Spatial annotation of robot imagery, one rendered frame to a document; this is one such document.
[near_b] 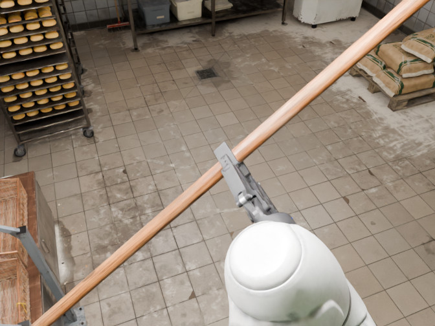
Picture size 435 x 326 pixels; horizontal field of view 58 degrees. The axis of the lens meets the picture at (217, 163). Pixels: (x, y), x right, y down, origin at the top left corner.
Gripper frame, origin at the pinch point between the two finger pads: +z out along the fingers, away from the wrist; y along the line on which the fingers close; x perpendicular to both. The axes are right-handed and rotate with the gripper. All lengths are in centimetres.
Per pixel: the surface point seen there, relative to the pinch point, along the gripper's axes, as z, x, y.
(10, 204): 140, -147, 52
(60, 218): 172, -170, 109
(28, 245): 83, -118, 42
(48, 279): 83, -138, 67
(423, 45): 210, 154, 286
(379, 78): 221, 107, 295
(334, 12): 384, 147, 329
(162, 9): 427, -19, 172
